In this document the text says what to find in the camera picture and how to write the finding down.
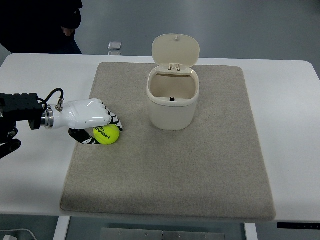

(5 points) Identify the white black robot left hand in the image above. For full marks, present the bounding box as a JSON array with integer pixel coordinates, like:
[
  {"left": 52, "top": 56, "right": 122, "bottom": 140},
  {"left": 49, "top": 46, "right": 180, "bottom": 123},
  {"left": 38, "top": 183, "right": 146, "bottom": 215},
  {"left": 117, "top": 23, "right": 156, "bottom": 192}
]
[{"left": 47, "top": 98, "right": 123, "bottom": 145}]

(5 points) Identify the yellow tennis ball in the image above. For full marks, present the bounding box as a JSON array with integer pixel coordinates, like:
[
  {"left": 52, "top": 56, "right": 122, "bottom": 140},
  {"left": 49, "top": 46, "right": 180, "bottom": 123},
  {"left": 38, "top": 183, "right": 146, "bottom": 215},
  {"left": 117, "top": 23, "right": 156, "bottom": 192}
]
[{"left": 93, "top": 124, "right": 120, "bottom": 145}]

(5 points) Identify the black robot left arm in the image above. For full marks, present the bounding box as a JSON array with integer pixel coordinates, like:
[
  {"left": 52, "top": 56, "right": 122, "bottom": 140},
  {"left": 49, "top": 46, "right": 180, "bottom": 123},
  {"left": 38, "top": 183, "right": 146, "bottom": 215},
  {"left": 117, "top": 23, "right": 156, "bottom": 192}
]
[{"left": 0, "top": 88, "right": 64, "bottom": 158}]

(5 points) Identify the silver floor socket plate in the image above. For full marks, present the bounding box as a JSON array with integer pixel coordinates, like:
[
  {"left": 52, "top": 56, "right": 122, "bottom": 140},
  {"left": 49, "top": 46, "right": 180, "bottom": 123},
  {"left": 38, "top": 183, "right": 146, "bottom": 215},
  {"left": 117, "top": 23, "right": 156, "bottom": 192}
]
[{"left": 108, "top": 41, "right": 122, "bottom": 50}]

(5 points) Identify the beige bin with lid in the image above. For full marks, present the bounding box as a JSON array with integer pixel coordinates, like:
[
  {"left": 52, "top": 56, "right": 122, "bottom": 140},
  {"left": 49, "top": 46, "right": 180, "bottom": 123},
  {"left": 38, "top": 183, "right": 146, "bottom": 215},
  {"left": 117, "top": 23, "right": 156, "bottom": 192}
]
[{"left": 146, "top": 34, "right": 200, "bottom": 131}]

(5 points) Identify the person in dark clothes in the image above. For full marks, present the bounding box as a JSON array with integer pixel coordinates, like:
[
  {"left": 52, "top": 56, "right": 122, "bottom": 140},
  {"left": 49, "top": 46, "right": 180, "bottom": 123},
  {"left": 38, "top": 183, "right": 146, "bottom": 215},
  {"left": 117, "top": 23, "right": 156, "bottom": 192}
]
[{"left": 0, "top": 0, "right": 83, "bottom": 55}]

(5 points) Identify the white left table leg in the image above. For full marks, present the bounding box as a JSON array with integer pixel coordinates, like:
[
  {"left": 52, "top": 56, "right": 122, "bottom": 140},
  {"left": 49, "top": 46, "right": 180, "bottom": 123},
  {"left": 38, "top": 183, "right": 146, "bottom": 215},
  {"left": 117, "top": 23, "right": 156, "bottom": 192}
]
[{"left": 53, "top": 216, "right": 71, "bottom": 240}]

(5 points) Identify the white table leg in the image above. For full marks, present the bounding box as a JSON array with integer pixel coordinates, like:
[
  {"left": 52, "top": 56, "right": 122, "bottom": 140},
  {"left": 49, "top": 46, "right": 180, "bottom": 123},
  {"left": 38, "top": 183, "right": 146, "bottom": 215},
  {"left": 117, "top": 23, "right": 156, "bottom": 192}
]
[
  {"left": 53, "top": 216, "right": 71, "bottom": 240},
  {"left": 244, "top": 223, "right": 258, "bottom": 240}
]

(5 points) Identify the white power adapter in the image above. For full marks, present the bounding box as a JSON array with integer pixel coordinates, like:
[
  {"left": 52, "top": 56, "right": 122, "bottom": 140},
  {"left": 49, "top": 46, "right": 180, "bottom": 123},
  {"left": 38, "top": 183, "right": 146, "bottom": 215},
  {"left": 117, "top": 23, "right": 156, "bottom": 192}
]
[{"left": 3, "top": 234, "right": 17, "bottom": 240}]

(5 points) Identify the grey felt mat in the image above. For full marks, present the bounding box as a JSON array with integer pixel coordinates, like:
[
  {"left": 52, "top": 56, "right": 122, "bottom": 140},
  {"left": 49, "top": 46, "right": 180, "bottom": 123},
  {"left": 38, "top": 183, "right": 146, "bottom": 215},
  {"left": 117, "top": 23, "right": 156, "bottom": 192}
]
[{"left": 60, "top": 62, "right": 276, "bottom": 222}]

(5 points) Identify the white right table leg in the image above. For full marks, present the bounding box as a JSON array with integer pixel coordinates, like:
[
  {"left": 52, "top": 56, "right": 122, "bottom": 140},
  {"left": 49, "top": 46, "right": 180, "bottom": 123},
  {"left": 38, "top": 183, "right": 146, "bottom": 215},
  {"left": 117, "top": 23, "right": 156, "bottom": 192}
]
[{"left": 244, "top": 223, "right": 258, "bottom": 240}]

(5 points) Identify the black table control panel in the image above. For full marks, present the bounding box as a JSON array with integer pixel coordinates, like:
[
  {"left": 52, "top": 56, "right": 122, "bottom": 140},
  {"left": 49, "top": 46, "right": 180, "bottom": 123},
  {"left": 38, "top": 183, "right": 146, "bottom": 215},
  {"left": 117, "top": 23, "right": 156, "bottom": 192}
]
[{"left": 276, "top": 222, "right": 320, "bottom": 230}]

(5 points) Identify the white cable on floor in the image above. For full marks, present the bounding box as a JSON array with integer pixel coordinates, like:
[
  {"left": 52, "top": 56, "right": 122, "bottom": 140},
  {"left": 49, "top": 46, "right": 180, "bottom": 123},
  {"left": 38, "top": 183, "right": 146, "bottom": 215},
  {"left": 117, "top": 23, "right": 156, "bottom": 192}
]
[{"left": 0, "top": 227, "right": 37, "bottom": 240}]

